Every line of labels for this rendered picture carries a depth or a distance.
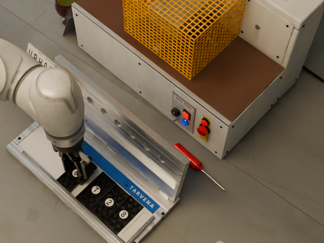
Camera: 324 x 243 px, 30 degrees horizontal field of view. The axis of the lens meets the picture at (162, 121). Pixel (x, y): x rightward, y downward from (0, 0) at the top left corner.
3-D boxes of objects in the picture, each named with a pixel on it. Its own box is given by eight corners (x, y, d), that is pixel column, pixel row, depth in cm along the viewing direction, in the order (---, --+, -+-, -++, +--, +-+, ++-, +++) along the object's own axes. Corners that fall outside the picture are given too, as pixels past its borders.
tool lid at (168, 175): (54, 57, 152) (60, 53, 153) (54, 104, 167) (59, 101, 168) (185, 165, 138) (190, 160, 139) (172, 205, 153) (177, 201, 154)
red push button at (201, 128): (195, 131, 156) (195, 125, 153) (199, 127, 157) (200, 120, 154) (205, 140, 155) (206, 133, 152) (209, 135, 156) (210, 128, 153)
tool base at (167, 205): (6, 150, 163) (4, 144, 160) (63, 102, 171) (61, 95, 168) (124, 259, 149) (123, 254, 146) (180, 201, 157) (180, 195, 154)
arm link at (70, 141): (61, 145, 129) (64, 157, 134) (92, 118, 132) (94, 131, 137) (33, 120, 132) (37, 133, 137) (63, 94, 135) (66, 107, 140)
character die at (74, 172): (56, 181, 157) (56, 180, 156) (84, 156, 160) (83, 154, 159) (69, 193, 155) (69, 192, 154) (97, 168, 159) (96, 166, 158)
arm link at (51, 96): (97, 114, 132) (51, 84, 136) (90, 75, 119) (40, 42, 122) (64, 150, 128) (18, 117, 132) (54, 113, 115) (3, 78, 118)
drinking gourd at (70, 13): (87, 10, 187) (84, -14, 177) (83, 32, 183) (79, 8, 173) (60, 7, 187) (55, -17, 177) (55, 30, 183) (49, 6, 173)
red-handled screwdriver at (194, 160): (171, 151, 164) (171, 146, 161) (178, 144, 165) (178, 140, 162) (220, 195, 158) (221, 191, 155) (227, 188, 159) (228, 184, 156)
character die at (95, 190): (75, 198, 154) (75, 196, 153) (102, 172, 158) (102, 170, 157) (89, 210, 153) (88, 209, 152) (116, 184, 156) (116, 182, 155)
